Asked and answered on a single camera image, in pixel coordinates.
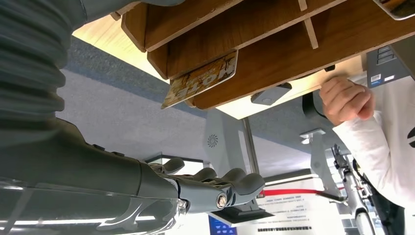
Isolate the black external drive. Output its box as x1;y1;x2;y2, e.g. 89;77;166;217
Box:
250;82;293;106

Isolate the grey kiosk stand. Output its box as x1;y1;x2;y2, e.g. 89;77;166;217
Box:
203;108;260;177

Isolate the silver scooter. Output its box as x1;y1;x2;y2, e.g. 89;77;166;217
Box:
330;144;377;235

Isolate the person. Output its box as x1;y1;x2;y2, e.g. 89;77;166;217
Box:
319;72;415;215

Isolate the red barrier belt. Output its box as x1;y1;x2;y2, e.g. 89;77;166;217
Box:
257;188;346;198

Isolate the white sign board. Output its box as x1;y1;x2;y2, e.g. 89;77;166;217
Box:
207;176;349;235

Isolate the grey lamp stand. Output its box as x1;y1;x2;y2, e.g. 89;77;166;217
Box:
300;128;347;203

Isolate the grey laptop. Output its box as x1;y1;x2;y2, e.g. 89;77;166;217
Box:
366;34;415;89

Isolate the chrome stanchion post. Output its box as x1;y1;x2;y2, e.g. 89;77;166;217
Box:
242;117;260;174

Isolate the glass display case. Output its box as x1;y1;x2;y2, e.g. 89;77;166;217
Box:
144;154;211;176

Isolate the black office chair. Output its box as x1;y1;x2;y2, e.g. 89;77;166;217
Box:
302;91;338;130

